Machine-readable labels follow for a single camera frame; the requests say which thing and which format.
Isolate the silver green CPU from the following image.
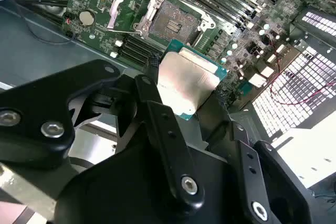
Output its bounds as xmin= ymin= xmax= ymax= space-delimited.
xmin=156 ymin=39 xmax=228 ymax=122

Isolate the metal socket cover frame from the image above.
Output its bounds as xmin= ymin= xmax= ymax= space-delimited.
xmin=106 ymin=0 xmax=159 ymax=36

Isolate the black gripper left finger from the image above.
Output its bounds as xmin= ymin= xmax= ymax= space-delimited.
xmin=0 ymin=54 xmax=206 ymax=210

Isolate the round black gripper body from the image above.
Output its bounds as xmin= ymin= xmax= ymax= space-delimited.
xmin=54 ymin=126 xmax=244 ymax=224

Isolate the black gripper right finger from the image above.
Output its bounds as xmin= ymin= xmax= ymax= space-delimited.
xmin=215 ymin=89 xmax=313 ymax=224

